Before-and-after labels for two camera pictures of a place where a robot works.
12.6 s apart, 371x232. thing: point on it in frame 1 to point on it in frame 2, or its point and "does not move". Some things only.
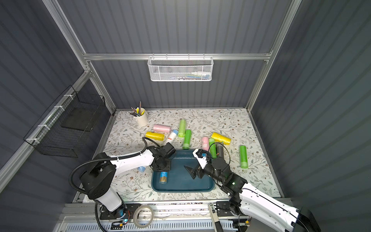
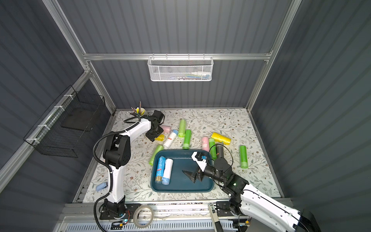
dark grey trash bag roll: [220, 150] does not move
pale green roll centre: [182, 128] does not move
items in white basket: [195, 75] does not move
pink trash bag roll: [162, 128] does not move
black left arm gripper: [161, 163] to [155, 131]
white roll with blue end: [141, 168] to [167, 171]
